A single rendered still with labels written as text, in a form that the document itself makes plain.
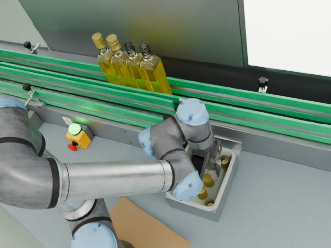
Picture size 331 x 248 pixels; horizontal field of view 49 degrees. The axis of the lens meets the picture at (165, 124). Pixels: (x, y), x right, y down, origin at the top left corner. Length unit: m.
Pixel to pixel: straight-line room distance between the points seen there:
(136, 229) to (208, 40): 0.65
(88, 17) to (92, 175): 0.84
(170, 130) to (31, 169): 0.38
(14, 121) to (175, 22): 0.65
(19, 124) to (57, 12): 0.86
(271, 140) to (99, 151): 0.66
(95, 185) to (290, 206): 0.68
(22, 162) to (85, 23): 0.90
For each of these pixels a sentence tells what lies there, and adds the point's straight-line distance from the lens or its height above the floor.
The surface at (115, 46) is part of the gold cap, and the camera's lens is 1.20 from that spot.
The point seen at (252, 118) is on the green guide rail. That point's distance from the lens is 1.16.
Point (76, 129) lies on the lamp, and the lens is 1.43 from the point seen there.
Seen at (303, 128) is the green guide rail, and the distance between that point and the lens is 1.14.
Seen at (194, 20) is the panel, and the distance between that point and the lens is 1.16.
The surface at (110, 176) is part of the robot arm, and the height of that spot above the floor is 1.26.
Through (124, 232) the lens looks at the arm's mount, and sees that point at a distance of 1.24.
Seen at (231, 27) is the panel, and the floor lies 1.15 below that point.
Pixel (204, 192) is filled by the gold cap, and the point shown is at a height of 0.81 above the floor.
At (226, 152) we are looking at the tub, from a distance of 1.21.
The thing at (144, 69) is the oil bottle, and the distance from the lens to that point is 1.19.
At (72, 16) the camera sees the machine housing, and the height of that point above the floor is 1.09.
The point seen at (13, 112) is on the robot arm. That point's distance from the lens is 0.77.
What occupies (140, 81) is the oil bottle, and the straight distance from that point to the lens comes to 1.26.
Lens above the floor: 1.87
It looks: 52 degrees down
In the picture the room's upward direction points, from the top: 22 degrees counter-clockwise
